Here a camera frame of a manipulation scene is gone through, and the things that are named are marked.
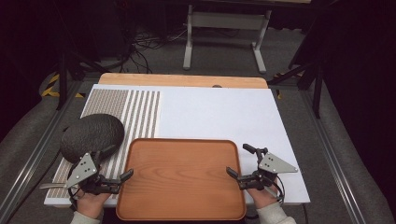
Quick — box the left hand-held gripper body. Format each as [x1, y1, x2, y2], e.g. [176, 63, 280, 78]
[64, 151, 122, 197]

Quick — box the white mat with striped print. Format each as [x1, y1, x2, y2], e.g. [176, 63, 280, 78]
[43, 83, 311, 208]

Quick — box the bundle of black floor cables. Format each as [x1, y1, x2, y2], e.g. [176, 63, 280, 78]
[120, 26, 190, 75]

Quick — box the yellow black hazard tape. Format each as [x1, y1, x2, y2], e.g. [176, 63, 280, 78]
[40, 72, 86, 99]

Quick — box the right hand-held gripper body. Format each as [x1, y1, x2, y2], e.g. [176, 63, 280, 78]
[237, 147, 299, 191]

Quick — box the person's left hand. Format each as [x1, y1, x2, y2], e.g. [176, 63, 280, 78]
[76, 189, 112, 219]

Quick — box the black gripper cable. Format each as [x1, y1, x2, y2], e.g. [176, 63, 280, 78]
[266, 173, 286, 205]
[67, 185, 86, 213]

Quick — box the person's right hand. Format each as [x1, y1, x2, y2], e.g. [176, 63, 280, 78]
[247, 184, 280, 210]

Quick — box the black metal stand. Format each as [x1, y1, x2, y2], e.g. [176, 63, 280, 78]
[266, 52, 325, 119]
[55, 0, 108, 112]

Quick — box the brown wooden tray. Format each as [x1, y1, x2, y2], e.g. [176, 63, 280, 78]
[116, 137, 248, 221]

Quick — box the aluminium floor rail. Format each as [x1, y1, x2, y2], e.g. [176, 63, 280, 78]
[0, 79, 82, 220]
[299, 89, 368, 224]

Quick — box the grey metal table frame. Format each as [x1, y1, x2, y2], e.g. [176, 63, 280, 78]
[182, 3, 273, 75]

